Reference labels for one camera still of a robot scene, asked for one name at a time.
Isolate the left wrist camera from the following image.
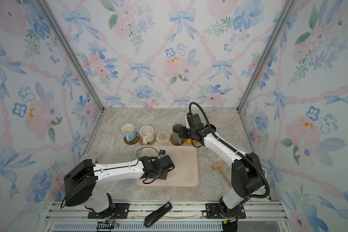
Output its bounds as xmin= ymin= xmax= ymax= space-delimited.
xmin=159 ymin=150 xmax=166 ymax=157

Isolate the scratched dark wooden coaster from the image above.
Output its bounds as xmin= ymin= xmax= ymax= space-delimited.
xmin=124 ymin=132 xmax=140 ymax=145

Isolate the black handheld device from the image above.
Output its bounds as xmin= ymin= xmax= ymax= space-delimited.
xmin=144 ymin=202 xmax=173 ymax=228

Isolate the light blue mug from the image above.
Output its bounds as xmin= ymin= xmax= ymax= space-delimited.
xmin=121 ymin=124 xmax=136 ymax=142

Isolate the white mug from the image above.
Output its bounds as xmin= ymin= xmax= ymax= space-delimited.
xmin=140 ymin=126 xmax=155 ymax=144

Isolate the multicolour woven rope coaster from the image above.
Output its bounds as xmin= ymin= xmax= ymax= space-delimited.
xmin=156 ymin=131 xmax=170 ymax=144

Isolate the grey mug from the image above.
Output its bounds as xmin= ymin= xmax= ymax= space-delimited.
xmin=172 ymin=124 xmax=183 ymax=142

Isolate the cork paw print coaster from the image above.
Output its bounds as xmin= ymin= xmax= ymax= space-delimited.
xmin=139 ymin=135 xmax=157 ymax=146

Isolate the beige serving tray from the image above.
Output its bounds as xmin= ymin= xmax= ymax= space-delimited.
xmin=135 ymin=146 xmax=200 ymax=188

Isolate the black mug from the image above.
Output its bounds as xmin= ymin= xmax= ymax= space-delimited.
xmin=210 ymin=124 xmax=217 ymax=132

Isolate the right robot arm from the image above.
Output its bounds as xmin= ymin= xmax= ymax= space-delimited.
xmin=179 ymin=113 xmax=270 ymax=218

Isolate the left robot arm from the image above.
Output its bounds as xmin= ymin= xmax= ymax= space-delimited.
xmin=61 ymin=155 xmax=175 ymax=218

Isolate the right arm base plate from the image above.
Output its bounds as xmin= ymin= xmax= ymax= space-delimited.
xmin=202 ymin=203 xmax=246 ymax=220

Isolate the plain round wooden coaster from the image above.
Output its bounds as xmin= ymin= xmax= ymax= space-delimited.
xmin=170 ymin=135 xmax=186 ymax=146

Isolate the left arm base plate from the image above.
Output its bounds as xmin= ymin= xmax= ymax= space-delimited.
xmin=88 ymin=203 xmax=130 ymax=219

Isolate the wooden mallet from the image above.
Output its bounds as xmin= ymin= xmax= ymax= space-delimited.
xmin=212 ymin=161 xmax=232 ymax=186

